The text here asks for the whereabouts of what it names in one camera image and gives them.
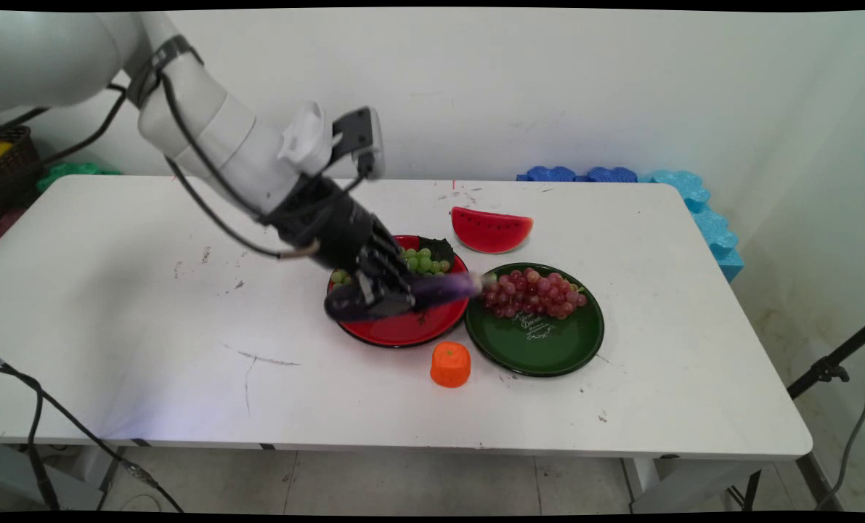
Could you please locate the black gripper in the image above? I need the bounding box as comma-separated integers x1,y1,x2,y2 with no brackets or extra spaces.
264,177,420,320

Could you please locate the purple eggplant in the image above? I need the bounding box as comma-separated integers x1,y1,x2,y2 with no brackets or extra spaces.
322,272,485,323

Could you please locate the green grape bunch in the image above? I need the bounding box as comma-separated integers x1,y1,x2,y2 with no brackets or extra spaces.
330,247,452,286

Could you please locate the red plate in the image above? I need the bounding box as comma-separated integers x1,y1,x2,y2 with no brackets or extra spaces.
327,234,471,349

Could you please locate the dark green leaf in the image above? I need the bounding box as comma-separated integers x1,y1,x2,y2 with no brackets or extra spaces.
416,235,457,267

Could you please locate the orange toy fruit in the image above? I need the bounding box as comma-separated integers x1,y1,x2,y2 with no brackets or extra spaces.
430,341,472,389

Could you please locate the watermelon slice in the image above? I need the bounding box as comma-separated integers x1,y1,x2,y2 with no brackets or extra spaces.
451,206,535,255

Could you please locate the red grape bunch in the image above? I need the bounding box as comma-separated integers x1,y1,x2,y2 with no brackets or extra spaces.
480,268,589,321

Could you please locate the dark green plate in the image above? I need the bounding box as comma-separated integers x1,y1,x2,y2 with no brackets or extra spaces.
464,262,605,378

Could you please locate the green foam mat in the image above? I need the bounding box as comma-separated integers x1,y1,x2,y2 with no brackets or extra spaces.
37,161,122,194

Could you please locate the black table leg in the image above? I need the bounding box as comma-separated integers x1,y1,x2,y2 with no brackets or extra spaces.
726,469,764,513
97,446,129,498

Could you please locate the light blue foam mat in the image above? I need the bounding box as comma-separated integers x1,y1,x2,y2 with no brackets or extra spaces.
639,169,745,283

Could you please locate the dark woven basket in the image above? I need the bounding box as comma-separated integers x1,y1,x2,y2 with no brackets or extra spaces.
0,125,46,219

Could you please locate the black tripod stand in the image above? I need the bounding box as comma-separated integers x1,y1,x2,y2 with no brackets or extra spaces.
787,320,865,509

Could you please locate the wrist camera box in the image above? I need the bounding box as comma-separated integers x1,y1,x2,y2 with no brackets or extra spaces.
330,107,387,180

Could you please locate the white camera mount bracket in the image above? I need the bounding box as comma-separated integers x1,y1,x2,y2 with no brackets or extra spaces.
278,100,333,176

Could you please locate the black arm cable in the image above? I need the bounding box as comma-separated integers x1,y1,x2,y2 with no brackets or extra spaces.
109,73,320,261

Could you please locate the black floor cable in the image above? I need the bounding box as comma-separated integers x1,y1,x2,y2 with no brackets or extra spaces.
0,352,186,514

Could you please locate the grey hanging cable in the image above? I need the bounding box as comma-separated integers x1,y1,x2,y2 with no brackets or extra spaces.
816,349,865,511

